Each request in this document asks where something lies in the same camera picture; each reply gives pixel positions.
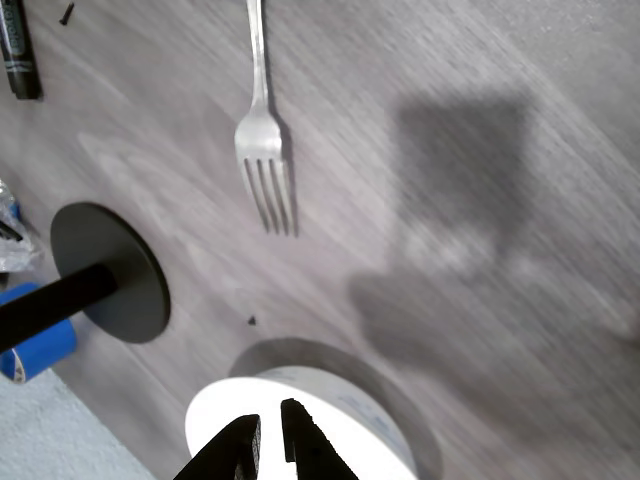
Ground metal fork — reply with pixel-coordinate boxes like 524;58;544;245
234;0;299;237

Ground clear plastic wrapper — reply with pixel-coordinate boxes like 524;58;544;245
0;177;44;274

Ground black stand with round base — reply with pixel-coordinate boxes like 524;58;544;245
0;201;172;354

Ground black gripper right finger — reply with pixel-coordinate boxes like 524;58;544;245
280;398;359;480

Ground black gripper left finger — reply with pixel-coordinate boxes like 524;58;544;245
173;413;262;480

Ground black marker pen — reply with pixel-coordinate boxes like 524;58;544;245
0;0;43;101

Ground blue tape roll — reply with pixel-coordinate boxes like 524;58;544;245
0;282;78;385

